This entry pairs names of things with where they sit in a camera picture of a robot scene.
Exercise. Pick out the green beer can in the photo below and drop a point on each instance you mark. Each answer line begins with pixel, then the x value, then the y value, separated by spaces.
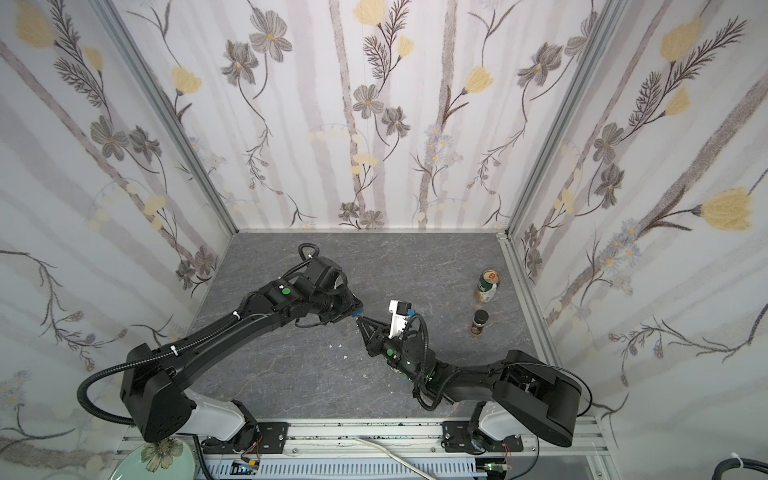
pixel 487 286

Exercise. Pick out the green floral plate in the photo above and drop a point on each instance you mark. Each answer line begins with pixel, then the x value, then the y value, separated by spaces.
pixel 170 458

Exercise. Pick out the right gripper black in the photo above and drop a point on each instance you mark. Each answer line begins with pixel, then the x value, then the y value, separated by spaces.
pixel 377 337

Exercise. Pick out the small dark spice bottle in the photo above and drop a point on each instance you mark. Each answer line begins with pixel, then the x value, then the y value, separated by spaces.
pixel 479 321

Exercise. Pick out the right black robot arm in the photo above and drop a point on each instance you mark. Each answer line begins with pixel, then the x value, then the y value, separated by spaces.
pixel 543 399

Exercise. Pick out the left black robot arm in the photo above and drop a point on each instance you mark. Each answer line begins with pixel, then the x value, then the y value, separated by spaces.
pixel 156 388

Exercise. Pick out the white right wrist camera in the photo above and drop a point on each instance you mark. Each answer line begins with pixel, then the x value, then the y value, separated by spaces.
pixel 400 312

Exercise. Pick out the white slotted cable duct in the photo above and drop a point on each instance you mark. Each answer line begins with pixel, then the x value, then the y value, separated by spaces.
pixel 345 468

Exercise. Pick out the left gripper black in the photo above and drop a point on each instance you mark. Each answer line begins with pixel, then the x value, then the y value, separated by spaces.
pixel 346 303

